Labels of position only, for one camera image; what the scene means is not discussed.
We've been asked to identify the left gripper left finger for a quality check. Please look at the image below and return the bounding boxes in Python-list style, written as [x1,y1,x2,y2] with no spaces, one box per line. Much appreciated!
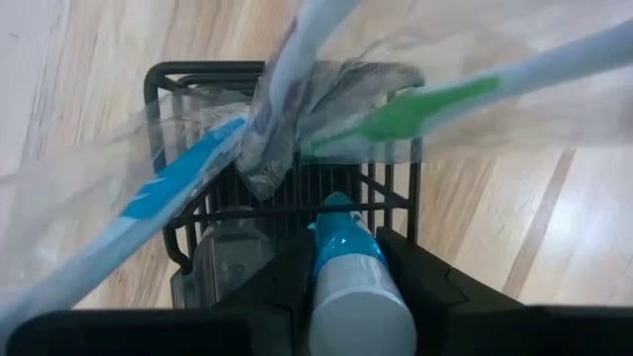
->
[212,229,317,356]

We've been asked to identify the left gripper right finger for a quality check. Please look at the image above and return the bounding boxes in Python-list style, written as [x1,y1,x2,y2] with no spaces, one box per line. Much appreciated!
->
[376,225,524,356]

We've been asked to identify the light blue toothbrush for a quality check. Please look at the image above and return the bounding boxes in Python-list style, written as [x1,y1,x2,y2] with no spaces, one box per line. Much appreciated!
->
[0,114,248,337]

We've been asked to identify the green toothbrush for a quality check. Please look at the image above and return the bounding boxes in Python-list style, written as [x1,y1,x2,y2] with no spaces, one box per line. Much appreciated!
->
[301,19,633,159]

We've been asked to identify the packaged toothbrushes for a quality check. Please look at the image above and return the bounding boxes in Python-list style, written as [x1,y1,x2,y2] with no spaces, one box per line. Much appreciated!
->
[235,0,362,199]

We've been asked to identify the black wire toothbrush caddy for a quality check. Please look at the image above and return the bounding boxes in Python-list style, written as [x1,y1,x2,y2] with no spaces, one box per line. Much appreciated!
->
[142,59,425,276]

